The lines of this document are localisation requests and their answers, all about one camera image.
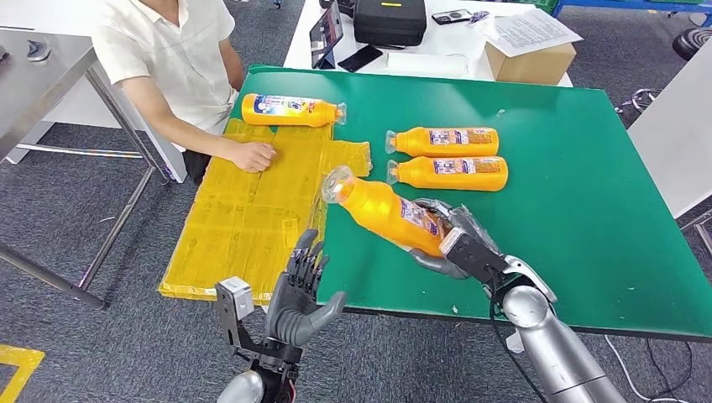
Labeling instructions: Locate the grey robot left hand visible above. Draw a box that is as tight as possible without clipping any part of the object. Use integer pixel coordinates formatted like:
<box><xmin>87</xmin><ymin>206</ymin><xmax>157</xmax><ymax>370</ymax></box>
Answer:
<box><xmin>264</xmin><ymin>228</ymin><xmax>348</xmax><ymax>348</ymax></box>

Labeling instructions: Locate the person's right hand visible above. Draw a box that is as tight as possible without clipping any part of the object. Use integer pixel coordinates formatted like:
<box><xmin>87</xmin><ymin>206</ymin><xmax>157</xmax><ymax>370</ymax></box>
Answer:
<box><xmin>228</xmin><ymin>141</ymin><xmax>278</xmax><ymax>174</ymax></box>

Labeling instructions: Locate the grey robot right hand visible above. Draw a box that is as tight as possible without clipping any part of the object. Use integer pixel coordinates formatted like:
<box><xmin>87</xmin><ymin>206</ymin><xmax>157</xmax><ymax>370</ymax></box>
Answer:
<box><xmin>410</xmin><ymin>198</ymin><xmax>505</xmax><ymax>280</ymax></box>

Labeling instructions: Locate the orange detergent bottle clear cap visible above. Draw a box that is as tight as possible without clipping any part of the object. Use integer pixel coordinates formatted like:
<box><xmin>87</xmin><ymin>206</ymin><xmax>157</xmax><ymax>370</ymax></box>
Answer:
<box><xmin>321</xmin><ymin>165</ymin><xmax>454</xmax><ymax>258</ymax></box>
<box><xmin>384</xmin><ymin>126</ymin><xmax>500</xmax><ymax>159</ymax></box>
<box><xmin>241</xmin><ymin>92</ymin><xmax>348</xmax><ymax>129</ymax></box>
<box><xmin>385</xmin><ymin>156</ymin><xmax>510</xmax><ymax>193</ymax></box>

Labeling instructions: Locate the yellow taped cardboard mat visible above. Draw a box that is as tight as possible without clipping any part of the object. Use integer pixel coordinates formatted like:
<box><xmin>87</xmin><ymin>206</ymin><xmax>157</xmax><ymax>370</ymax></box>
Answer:
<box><xmin>157</xmin><ymin>118</ymin><xmax>373</xmax><ymax>307</ymax></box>

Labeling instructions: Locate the person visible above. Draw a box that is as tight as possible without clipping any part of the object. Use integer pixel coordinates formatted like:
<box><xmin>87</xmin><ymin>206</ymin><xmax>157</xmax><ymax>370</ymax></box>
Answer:
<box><xmin>92</xmin><ymin>0</ymin><xmax>246</xmax><ymax>185</ymax></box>

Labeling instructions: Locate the tablet on stand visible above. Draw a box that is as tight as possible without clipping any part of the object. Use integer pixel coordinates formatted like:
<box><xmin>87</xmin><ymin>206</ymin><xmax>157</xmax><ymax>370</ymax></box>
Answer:
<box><xmin>308</xmin><ymin>1</ymin><xmax>345</xmax><ymax>70</ymax></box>

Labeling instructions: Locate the black smartphone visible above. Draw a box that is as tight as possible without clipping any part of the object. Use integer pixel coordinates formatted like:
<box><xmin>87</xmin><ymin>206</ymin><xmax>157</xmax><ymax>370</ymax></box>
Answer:
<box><xmin>338</xmin><ymin>44</ymin><xmax>385</xmax><ymax>74</ymax></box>

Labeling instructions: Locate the brown cardboard box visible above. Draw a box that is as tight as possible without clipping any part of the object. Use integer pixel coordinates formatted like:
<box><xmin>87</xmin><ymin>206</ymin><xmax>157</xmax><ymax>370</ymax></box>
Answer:
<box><xmin>484</xmin><ymin>42</ymin><xmax>578</xmax><ymax>86</ymax></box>

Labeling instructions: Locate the white table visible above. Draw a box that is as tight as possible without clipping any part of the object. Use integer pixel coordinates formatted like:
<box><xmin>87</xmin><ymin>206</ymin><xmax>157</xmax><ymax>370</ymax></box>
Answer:
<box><xmin>282</xmin><ymin>0</ymin><xmax>574</xmax><ymax>88</ymax></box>

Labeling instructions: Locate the black carrying case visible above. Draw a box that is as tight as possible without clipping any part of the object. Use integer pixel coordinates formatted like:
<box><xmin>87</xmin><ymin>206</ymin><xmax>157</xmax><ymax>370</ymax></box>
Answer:
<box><xmin>352</xmin><ymin>0</ymin><xmax>428</xmax><ymax>48</ymax></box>

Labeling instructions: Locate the printed paper sheet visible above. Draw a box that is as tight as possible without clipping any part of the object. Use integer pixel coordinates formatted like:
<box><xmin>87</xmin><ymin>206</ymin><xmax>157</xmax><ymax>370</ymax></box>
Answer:
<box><xmin>475</xmin><ymin>8</ymin><xmax>584</xmax><ymax>59</ymax></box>

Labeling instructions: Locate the smartphone in dark case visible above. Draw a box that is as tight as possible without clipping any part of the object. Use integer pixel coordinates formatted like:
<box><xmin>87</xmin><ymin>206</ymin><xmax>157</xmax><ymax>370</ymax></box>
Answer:
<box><xmin>431</xmin><ymin>8</ymin><xmax>473</xmax><ymax>26</ymax></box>

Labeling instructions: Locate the stainless steel table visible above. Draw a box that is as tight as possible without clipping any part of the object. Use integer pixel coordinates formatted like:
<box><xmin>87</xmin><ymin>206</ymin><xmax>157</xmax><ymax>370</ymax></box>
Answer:
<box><xmin>0</xmin><ymin>29</ymin><xmax>170</xmax><ymax>311</ymax></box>

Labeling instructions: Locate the white board panel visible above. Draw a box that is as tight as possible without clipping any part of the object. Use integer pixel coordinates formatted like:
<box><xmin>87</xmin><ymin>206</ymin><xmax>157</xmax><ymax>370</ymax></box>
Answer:
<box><xmin>627</xmin><ymin>47</ymin><xmax>712</xmax><ymax>219</ymax></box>

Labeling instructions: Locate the green plastic crate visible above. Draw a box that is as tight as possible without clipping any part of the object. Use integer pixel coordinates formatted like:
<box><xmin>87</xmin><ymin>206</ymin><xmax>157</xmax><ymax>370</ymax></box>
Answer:
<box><xmin>511</xmin><ymin>0</ymin><xmax>560</xmax><ymax>15</ymax></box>

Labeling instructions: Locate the grey metal stand leg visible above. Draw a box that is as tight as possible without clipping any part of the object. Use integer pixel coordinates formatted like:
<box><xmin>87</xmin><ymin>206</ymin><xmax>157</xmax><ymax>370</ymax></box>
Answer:
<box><xmin>679</xmin><ymin>206</ymin><xmax>712</xmax><ymax>259</ymax></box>

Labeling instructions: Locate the small grey metal part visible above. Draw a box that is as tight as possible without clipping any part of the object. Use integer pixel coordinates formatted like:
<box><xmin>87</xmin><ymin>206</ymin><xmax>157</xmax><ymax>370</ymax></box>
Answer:
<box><xmin>26</xmin><ymin>39</ymin><xmax>53</xmax><ymax>63</ymax></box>

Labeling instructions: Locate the black round stool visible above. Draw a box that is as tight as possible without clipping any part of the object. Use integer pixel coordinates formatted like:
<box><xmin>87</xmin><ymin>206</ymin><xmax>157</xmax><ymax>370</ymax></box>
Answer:
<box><xmin>671</xmin><ymin>28</ymin><xmax>712</xmax><ymax>62</ymax></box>

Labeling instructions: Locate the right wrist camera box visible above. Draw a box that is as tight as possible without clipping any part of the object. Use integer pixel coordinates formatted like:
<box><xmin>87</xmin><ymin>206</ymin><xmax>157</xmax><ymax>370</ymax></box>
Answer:
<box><xmin>439</xmin><ymin>227</ymin><xmax>510</xmax><ymax>287</ymax></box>

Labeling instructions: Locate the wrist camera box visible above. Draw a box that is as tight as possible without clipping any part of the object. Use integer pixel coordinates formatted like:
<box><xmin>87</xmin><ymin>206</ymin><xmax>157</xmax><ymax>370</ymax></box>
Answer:
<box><xmin>439</xmin><ymin>227</ymin><xmax>510</xmax><ymax>287</ymax></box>
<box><xmin>215</xmin><ymin>276</ymin><xmax>255</xmax><ymax>348</ymax></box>

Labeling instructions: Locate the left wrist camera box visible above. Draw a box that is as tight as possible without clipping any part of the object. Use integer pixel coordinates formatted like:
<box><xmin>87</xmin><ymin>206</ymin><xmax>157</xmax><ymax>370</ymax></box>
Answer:
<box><xmin>215</xmin><ymin>276</ymin><xmax>255</xmax><ymax>348</ymax></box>

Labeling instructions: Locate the coiled grey cable bundle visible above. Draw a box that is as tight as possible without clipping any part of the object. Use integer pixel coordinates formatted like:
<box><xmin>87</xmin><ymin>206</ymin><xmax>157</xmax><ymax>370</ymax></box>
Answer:
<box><xmin>613</xmin><ymin>87</ymin><xmax>662</xmax><ymax>115</ymax></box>

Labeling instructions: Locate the white floor cable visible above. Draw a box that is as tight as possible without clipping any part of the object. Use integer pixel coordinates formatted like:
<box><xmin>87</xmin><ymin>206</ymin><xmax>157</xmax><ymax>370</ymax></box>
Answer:
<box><xmin>603</xmin><ymin>334</ymin><xmax>691</xmax><ymax>403</ymax></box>

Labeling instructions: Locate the black floor cable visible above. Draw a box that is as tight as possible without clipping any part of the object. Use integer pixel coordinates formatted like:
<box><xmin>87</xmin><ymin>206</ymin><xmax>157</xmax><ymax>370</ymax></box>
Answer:
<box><xmin>644</xmin><ymin>338</ymin><xmax>694</xmax><ymax>399</ymax></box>

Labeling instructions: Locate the blue metal rack frame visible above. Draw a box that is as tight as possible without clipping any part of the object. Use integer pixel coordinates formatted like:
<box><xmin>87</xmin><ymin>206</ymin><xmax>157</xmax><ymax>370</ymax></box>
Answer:
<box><xmin>552</xmin><ymin>0</ymin><xmax>712</xmax><ymax>28</ymax></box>

